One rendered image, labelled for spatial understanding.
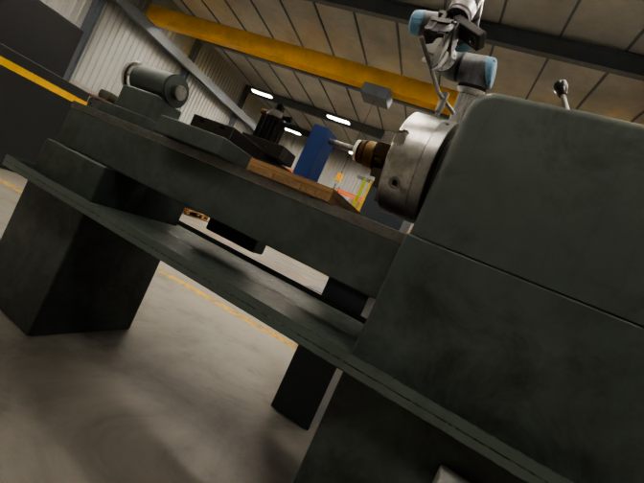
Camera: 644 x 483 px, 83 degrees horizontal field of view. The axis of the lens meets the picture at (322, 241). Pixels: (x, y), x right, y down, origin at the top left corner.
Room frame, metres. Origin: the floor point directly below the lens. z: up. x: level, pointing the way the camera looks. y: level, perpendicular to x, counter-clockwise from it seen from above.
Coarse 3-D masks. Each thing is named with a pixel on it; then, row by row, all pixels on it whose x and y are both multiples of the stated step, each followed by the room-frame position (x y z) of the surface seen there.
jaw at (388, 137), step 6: (390, 132) 1.03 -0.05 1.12; (402, 132) 1.00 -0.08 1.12; (384, 138) 1.03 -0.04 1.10; (390, 138) 1.02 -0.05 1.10; (396, 138) 1.00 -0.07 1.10; (402, 138) 1.00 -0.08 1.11; (378, 144) 1.12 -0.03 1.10; (384, 144) 1.03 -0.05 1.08; (390, 144) 1.02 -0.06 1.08; (402, 144) 0.99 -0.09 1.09; (372, 150) 1.11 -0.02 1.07; (378, 150) 1.09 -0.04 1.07; (384, 150) 1.07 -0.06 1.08; (378, 156) 1.13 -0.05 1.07; (384, 156) 1.10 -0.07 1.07
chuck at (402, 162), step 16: (416, 112) 1.06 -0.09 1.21; (400, 128) 1.00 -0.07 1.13; (416, 128) 0.99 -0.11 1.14; (432, 128) 0.98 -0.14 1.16; (416, 144) 0.97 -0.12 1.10; (400, 160) 0.98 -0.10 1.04; (416, 160) 0.97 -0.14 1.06; (384, 176) 1.01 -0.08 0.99; (400, 176) 0.99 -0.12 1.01; (384, 192) 1.04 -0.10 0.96; (400, 192) 1.01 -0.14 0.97; (384, 208) 1.10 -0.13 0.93; (400, 208) 1.05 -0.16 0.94
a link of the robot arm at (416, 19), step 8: (416, 16) 1.18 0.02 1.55; (424, 16) 1.17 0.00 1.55; (408, 24) 1.21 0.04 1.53; (416, 24) 1.19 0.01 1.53; (424, 24) 1.18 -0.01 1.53; (416, 32) 1.21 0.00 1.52; (424, 32) 1.19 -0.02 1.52; (456, 56) 1.47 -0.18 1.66; (448, 64) 1.46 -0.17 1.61; (456, 64) 1.48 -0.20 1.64; (440, 72) 1.51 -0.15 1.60; (448, 72) 1.50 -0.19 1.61
